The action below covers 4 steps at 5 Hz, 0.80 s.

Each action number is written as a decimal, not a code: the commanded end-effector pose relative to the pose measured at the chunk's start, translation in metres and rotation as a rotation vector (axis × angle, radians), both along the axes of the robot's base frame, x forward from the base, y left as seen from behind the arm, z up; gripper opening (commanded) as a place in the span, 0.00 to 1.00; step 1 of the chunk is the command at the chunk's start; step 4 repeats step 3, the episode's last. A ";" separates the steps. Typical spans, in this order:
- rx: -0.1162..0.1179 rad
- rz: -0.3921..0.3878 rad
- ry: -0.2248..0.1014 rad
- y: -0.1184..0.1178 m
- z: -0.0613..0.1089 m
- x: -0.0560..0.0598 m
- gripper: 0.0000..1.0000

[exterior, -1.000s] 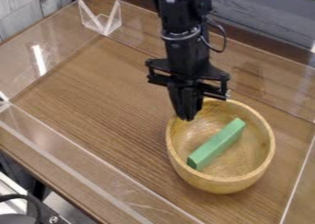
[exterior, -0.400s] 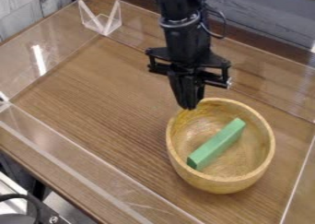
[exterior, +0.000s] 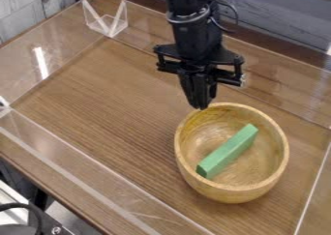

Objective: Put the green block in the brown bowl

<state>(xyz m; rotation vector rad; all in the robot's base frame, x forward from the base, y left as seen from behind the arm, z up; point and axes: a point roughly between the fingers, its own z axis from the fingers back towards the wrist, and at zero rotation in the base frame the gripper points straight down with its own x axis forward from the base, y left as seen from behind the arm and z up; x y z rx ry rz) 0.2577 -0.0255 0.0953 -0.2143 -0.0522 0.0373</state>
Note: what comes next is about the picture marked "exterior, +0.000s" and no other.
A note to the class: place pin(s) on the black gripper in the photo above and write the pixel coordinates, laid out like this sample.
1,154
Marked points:
198,58

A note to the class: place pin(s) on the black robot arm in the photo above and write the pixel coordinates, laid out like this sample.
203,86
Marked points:
199,7

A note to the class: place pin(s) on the brown wooden bowl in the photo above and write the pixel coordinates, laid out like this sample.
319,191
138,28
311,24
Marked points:
251,175

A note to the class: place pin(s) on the black metal table bracket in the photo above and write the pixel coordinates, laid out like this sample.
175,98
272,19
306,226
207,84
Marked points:
51,227

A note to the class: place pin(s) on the green rectangular block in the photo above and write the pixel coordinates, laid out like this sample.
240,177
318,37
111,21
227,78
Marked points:
220,157

